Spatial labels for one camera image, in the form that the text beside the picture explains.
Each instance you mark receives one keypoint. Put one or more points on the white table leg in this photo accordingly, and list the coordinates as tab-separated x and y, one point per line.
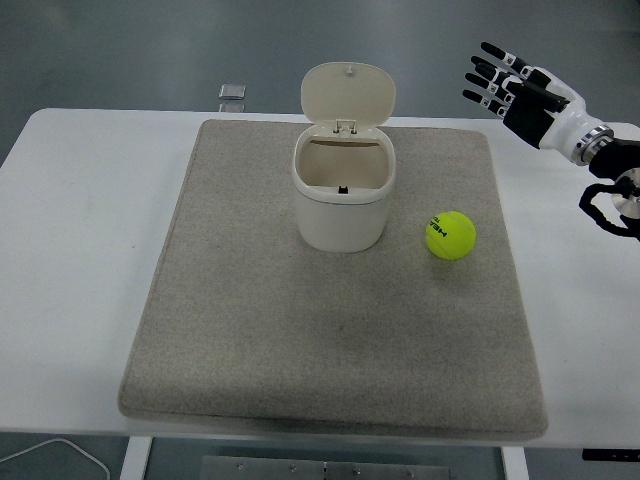
514	465
135	460

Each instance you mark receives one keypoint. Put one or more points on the beige felt mat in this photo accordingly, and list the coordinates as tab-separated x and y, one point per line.
310	325

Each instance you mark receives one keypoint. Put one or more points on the yellow tennis ball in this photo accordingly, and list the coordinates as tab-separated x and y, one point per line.
452	237

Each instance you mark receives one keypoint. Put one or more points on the grey metal plate with screws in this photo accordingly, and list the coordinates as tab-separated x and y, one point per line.
325	470

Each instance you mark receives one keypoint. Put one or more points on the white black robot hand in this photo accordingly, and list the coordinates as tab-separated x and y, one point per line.
565	112

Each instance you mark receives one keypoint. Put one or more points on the black table control panel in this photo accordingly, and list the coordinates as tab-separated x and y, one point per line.
610	454

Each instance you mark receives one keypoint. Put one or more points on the square metal floor plate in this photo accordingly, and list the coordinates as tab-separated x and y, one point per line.
231	107
232	91

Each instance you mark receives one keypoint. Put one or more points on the cream lidded bin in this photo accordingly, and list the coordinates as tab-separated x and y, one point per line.
340	220

